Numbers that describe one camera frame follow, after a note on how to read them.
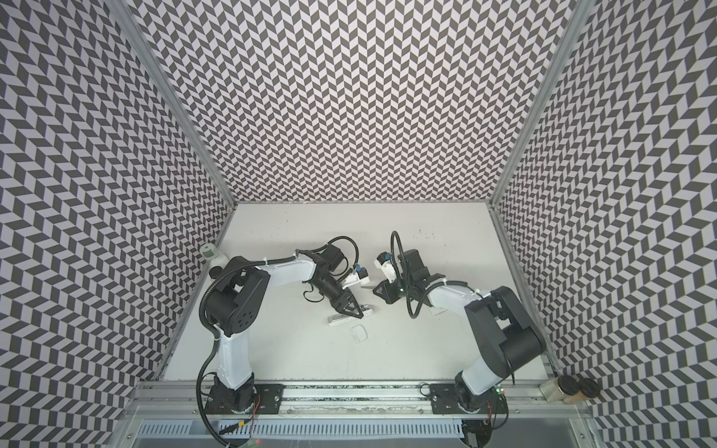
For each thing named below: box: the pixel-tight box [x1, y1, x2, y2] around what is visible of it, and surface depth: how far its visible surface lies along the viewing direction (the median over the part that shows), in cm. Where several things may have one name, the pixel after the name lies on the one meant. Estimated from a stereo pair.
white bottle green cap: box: [199, 242, 231, 271], surface depth 93 cm
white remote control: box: [327, 308, 374, 327], surface depth 83 cm
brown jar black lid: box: [572, 378, 600, 401], surface depth 71 cm
